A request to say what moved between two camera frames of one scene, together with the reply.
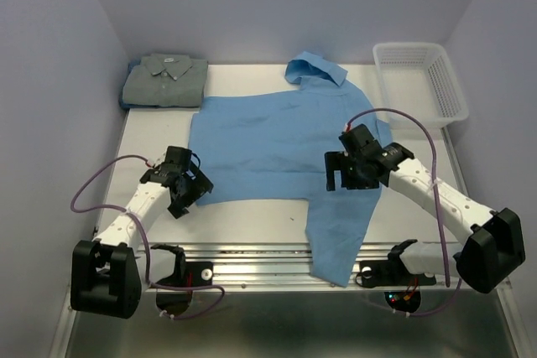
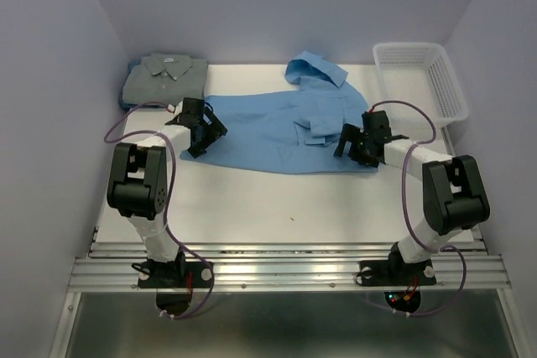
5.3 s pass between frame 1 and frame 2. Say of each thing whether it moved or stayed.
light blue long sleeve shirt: moved
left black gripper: moved
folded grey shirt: stayed
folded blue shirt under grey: stayed
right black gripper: moved
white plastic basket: stayed
